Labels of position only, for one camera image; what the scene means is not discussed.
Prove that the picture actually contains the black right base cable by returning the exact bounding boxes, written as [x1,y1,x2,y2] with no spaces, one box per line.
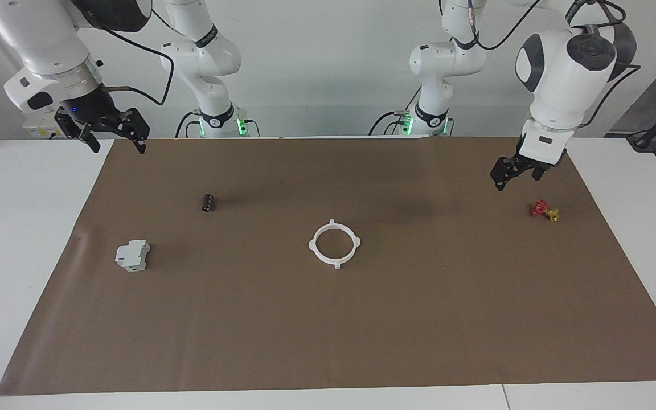
[175,110,199,138]

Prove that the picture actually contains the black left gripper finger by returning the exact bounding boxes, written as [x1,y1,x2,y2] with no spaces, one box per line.
[531,159,562,181]
[489,155,519,191]

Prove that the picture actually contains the white half-ring pipe clamp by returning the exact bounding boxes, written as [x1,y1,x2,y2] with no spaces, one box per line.
[309,219,340,270]
[331,219,361,268]

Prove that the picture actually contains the brown table mat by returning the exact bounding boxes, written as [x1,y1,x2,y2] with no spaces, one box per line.
[0,136,656,396]

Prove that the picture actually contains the dark grey panel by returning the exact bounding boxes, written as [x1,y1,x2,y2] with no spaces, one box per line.
[607,40,656,137]

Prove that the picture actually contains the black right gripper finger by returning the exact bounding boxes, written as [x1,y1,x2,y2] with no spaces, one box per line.
[54,108,101,153]
[120,108,151,153]

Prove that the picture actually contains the black left base cable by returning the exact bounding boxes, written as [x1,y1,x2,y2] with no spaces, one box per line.
[369,110,405,136]

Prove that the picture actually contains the grey circuit breaker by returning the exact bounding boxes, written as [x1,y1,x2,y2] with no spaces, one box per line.
[114,240,151,272]

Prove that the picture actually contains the white power box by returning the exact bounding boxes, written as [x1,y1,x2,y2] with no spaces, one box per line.
[23,117,69,140]

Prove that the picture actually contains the red handwheel brass valve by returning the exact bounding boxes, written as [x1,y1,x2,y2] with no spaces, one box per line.
[530,200,560,222]

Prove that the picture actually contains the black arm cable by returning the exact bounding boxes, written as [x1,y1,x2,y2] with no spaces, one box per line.
[92,6,176,106]
[468,0,642,129]

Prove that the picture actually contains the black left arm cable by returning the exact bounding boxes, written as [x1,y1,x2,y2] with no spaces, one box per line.
[468,0,642,129]

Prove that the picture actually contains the black base cable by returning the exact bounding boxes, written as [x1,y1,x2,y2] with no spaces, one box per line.
[175,110,199,138]
[369,110,405,136]

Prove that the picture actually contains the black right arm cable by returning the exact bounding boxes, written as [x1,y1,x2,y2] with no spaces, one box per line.
[92,6,176,106]

